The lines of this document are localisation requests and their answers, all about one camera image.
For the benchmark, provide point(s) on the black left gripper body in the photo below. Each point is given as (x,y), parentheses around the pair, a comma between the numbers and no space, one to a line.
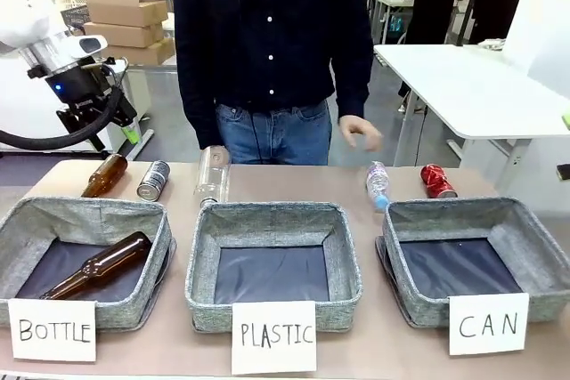
(84,86)

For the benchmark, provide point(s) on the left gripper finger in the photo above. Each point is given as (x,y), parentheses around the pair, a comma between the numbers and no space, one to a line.
(98,143)
(131,134)

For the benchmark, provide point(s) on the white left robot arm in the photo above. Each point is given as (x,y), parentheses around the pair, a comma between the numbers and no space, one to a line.
(22,2)

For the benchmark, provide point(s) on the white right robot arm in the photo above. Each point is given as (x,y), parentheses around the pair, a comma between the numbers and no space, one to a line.
(541,19)

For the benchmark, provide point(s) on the person's left forearm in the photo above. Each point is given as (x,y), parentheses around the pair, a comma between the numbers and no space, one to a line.
(354,82)

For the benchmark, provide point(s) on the person's right forearm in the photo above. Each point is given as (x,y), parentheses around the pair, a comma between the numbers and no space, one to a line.
(196,99)

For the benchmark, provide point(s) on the dark silver drink can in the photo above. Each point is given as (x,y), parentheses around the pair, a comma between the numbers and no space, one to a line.
(153,180)

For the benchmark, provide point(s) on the grey fabric basket can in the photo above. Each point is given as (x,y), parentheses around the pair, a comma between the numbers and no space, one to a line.
(530,237)

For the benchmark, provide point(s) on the grey fabric basket bottle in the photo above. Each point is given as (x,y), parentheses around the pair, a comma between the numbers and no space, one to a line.
(147,237)

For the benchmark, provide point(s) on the crushed red drink can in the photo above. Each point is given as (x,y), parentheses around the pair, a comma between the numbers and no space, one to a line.
(437,182)

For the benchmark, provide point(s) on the grey fabric basket plastic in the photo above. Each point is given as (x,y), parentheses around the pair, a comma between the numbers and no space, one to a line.
(205,264)

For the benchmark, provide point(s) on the paper label CAN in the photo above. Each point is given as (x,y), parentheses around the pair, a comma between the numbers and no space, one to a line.
(489,324)

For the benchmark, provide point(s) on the person's left hand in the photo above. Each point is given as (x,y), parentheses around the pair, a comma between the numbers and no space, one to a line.
(363,131)

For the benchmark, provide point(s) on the short brown glass bottle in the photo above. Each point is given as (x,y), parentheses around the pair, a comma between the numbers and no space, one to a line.
(106,175)

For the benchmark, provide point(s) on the grey background desk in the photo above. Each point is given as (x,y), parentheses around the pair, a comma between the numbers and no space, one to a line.
(142,82)

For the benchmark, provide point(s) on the flat closed cardboard box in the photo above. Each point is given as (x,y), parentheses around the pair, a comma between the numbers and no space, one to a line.
(124,35)

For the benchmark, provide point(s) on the black plastic crate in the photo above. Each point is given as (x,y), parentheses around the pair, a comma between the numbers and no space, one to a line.
(75,17)

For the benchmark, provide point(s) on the large cardboard box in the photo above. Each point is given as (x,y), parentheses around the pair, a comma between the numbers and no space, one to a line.
(147,53)

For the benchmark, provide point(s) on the large clear plastic bottle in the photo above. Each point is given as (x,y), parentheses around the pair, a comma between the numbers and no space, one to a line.
(213,175)

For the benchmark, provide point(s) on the open cardboard box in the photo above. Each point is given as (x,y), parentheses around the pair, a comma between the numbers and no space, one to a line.
(124,2)

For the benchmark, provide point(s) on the white side table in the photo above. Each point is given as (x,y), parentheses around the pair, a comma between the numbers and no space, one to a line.
(467,86)

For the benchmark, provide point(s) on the long brown glass bottle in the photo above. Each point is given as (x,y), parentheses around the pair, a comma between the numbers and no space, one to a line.
(100,264)

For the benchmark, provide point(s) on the blue denim jeans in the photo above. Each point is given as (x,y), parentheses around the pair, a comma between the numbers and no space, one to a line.
(276,135)

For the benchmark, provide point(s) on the person in dark shirt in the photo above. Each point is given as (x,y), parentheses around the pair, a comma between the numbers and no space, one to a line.
(267,28)

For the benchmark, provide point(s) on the bystander in black clothes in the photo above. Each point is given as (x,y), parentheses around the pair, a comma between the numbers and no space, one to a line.
(432,2)

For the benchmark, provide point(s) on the small blue-capped plastic bottle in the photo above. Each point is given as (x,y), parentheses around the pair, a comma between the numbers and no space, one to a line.
(377,184)

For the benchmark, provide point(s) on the paper label BOTTLE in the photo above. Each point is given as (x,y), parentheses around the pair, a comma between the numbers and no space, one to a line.
(53,331)

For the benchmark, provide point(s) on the paper label PLASTIC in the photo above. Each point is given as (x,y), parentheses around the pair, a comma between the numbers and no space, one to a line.
(274,337)

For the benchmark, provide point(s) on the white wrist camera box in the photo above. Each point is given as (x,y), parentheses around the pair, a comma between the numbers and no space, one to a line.
(89,45)

